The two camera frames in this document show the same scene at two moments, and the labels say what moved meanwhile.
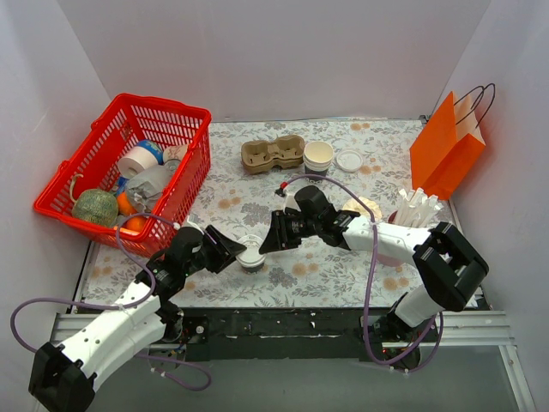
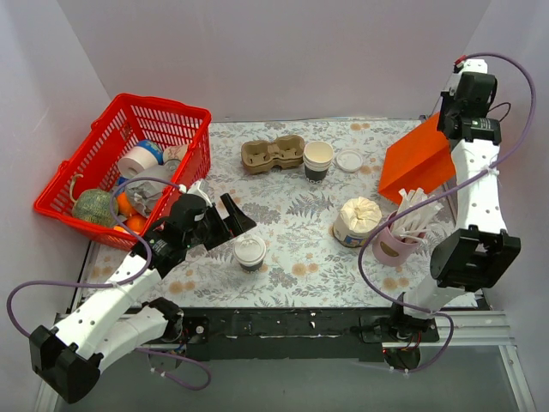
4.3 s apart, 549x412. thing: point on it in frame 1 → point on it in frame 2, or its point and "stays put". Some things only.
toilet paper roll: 135,160 stays put
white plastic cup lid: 250,257 stays put
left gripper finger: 226,248 → 236,222
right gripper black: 287,228 → 446,124
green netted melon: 96,206 stays put
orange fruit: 123,205 stays put
